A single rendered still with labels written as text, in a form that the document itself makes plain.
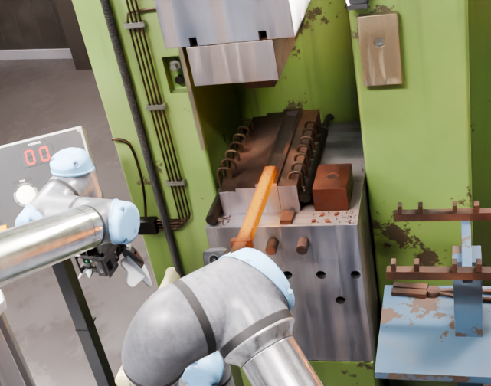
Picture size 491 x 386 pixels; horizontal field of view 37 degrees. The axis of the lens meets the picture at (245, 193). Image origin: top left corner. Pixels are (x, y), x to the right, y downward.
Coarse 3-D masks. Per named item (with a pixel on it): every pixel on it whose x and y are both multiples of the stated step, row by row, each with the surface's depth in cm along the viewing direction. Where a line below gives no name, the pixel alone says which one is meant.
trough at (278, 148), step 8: (288, 112) 215; (296, 112) 214; (288, 120) 213; (280, 128) 207; (288, 128) 209; (280, 136) 205; (288, 136) 204; (280, 144) 201; (272, 152) 196; (280, 152) 197; (272, 160) 194
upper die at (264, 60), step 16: (304, 16) 198; (192, 48) 166; (208, 48) 166; (224, 48) 165; (240, 48) 164; (256, 48) 163; (272, 48) 162; (288, 48) 177; (192, 64) 169; (208, 64) 168; (224, 64) 167; (240, 64) 166; (256, 64) 165; (272, 64) 164; (208, 80) 170; (224, 80) 169; (240, 80) 168; (256, 80) 167
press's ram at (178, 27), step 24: (168, 0) 162; (192, 0) 160; (216, 0) 159; (240, 0) 158; (264, 0) 157; (288, 0) 156; (168, 24) 165; (192, 24) 163; (216, 24) 162; (240, 24) 161; (264, 24) 160; (288, 24) 159
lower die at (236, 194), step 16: (304, 112) 214; (256, 128) 214; (272, 128) 210; (304, 128) 206; (256, 144) 203; (272, 144) 199; (288, 144) 197; (256, 160) 195; (288, 160) 192; (304, 160) 191; (240, 176) 191; (256, 176) 188; (224, 192) 186; (240, 192) 185; (272, 192) 183; (288, 192) 182; (224, 208) 188; (240, 208) 187; (272, 208) 185; (288, 208) 184
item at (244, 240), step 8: (264, 168) 187; (272, 168) 186; (264, 176) 183; (272, 176) 183; (264, 184) 180; (272, 184) 183; (256, 192) 177; (264, 192) 176; (256, 200) 174; (264, 200) 175; (248, 208) 171; (256, 208) 171; (248, 216) 169; (256, 216) 168; (248, 224) 166; (256, 224) 167; (240, 232) 164; (248, 232) 163; (232, 240) 160; (240, 240) 160; (248, 240) 159; (232, 248) 158; (240, 248) 157
